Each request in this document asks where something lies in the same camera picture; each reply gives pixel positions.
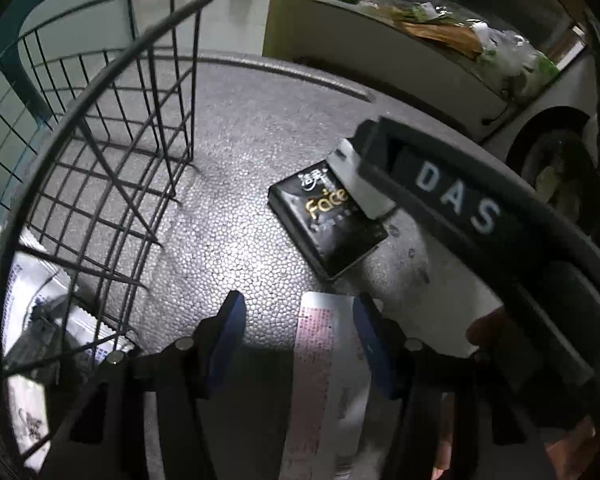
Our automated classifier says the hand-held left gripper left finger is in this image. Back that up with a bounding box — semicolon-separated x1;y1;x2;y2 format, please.
40;290;247;480

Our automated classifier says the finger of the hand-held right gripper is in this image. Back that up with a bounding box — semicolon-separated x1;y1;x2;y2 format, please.
354;119;398;181

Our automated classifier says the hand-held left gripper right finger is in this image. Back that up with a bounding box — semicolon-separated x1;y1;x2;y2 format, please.
352;292;546;480

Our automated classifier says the white packet with pink print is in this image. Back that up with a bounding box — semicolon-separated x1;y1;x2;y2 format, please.
280;291;376;480

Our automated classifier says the black packet with gold print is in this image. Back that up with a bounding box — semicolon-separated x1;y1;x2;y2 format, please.
268;160;390;281

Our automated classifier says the small black packet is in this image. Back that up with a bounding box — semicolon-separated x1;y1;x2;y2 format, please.
2;297;76;378

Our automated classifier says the white packet with blue print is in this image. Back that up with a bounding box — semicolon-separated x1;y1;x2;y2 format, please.
0;230;136;471

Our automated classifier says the black wire basket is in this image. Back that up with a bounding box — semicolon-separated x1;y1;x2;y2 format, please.
0;0;220;480

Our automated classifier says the person's right hand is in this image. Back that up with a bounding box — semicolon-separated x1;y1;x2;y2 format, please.
465;307;513;358

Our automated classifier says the small white packet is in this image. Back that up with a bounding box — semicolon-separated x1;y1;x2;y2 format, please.
327;139;400;220

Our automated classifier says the pile of plastic bags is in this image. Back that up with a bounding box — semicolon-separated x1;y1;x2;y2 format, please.
360;0;561;103

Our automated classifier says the cream shelf unit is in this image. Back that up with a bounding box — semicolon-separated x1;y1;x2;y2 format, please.
262;0;598;141

